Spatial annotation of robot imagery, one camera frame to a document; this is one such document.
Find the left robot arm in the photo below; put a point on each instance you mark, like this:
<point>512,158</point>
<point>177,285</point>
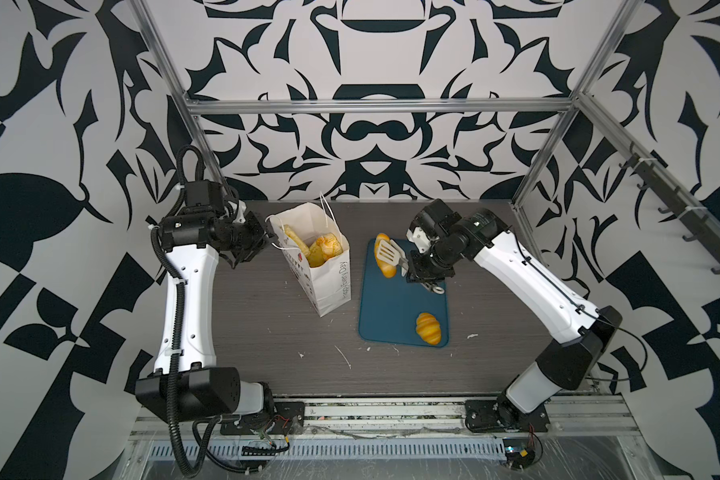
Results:
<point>186,383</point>

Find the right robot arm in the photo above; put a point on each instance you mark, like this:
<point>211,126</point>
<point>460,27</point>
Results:
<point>580,331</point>

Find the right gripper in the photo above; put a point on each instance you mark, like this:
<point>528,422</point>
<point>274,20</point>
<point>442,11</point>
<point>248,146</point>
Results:
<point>417,274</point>

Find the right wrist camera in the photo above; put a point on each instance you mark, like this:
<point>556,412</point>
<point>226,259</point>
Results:
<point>432,223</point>

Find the white paper bag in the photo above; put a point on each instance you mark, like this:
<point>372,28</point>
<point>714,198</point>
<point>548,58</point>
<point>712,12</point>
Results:
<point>329,286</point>

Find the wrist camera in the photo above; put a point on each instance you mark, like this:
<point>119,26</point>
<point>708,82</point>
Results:
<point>220,200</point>
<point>432,223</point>

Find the round flaky pastry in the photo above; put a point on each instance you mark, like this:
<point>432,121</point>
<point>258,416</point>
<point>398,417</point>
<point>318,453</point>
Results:
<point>329,245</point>

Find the striped bun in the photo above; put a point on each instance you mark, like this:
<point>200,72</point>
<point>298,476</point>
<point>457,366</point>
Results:
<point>429,329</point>

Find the metal tongs white tips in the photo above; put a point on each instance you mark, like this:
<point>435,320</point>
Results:
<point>403,270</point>

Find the wall hook rail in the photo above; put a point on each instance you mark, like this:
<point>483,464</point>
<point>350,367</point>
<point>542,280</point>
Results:
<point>677,202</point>

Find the teal tray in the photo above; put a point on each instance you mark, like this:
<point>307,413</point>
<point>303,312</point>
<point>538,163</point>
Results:
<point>389,307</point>

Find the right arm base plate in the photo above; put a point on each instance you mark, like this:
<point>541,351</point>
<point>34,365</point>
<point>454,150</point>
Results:
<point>490,416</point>

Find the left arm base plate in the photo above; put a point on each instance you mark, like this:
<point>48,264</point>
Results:
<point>263,417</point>

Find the small circuit board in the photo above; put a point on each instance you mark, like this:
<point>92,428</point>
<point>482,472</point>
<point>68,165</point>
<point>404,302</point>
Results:
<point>524,455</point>

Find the croissant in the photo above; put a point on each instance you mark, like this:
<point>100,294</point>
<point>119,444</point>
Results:
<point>387,256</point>
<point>316,258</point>

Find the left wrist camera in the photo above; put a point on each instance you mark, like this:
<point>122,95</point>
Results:
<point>220,200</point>

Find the small striped bread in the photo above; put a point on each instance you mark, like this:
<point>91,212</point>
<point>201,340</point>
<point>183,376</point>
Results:
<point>292,235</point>

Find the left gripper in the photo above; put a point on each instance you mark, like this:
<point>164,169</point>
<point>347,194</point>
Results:
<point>259,238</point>

